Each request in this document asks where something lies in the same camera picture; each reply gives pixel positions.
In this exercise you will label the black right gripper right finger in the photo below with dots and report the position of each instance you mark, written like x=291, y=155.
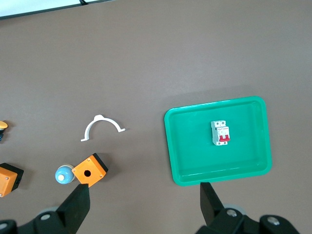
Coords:
x=209, y=204

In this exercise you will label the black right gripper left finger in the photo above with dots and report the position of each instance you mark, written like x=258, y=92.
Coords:
x=74, y=209

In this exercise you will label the white red circuit breaker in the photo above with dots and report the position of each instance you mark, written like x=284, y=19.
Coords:
x=217, y=136

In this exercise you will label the blue dome-shaped component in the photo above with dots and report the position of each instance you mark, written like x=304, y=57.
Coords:
x=67, y=171

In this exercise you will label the orange black button box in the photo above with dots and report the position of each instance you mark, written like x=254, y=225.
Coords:
x=94, y=165
x=6, y=179

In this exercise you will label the green plastic tray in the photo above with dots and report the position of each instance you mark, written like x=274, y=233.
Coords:
x=195, y=158

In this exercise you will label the small white pipe clamp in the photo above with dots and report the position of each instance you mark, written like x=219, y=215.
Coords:
x=87, y=130

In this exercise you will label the yellow mushroom push button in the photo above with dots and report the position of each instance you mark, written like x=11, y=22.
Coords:
x=2, y=125

